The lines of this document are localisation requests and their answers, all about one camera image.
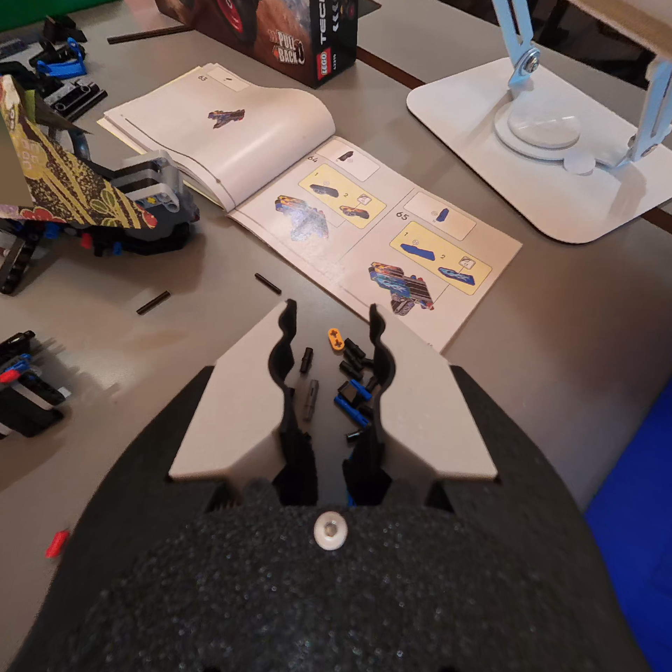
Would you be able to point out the black blue lego assembly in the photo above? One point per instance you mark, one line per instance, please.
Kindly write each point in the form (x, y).
(29, 388)

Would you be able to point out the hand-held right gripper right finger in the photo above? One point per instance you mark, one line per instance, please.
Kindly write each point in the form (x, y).
(435, 414)

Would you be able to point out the blue plastic bin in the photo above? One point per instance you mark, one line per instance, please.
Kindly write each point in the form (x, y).
(635, 498)

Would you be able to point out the pile of small lego pieces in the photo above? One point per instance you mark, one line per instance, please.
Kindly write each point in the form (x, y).
(349, 391)

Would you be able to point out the lego set box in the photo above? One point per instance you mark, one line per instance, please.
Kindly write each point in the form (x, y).
(273, 36)

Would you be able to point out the spread of black lego beams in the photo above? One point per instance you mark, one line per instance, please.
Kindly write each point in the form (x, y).
(68, 84)

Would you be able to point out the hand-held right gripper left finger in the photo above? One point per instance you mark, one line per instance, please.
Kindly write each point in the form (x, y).
(231, 414)

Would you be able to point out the short black lego axle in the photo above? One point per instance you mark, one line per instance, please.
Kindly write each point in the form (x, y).
(153, 303)
(268, 284)

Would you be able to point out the floral patterned paper sheet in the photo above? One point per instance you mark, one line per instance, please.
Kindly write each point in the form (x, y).
(63, 178)

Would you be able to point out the instruction booklet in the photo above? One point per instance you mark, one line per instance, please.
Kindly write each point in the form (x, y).
(273, 141)

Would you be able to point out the long black lego axle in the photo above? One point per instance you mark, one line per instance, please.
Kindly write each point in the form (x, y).
(149, 34)

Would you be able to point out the partly built lego chassis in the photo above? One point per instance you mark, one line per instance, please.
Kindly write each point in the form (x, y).
(152, 183)

